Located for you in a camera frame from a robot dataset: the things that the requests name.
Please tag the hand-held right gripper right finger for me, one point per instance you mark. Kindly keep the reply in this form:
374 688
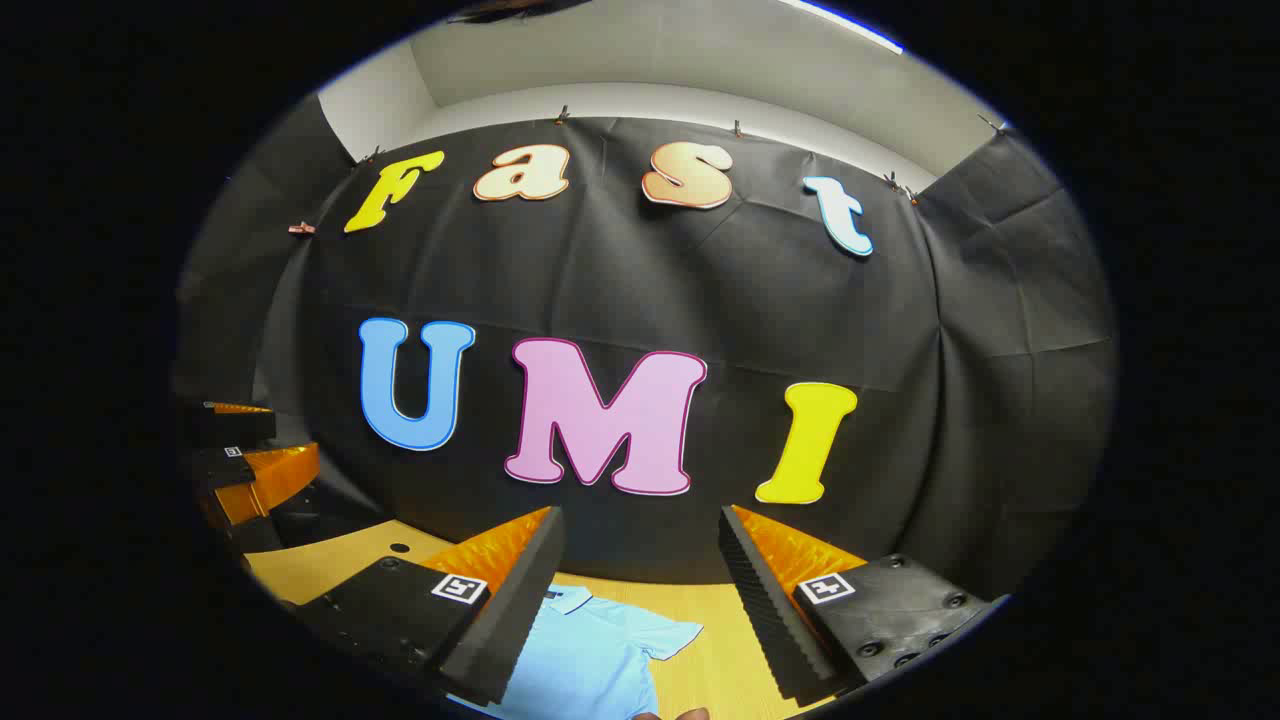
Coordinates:
760 610

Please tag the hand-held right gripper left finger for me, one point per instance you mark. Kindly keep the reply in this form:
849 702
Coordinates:
520 610

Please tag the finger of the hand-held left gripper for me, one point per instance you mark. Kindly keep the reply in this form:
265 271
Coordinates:
240 425
270 480

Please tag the black backdrop cloth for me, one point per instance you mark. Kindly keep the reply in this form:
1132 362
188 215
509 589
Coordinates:
700 300

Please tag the light blue T-shirt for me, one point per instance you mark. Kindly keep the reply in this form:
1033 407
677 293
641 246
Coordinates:
590 660

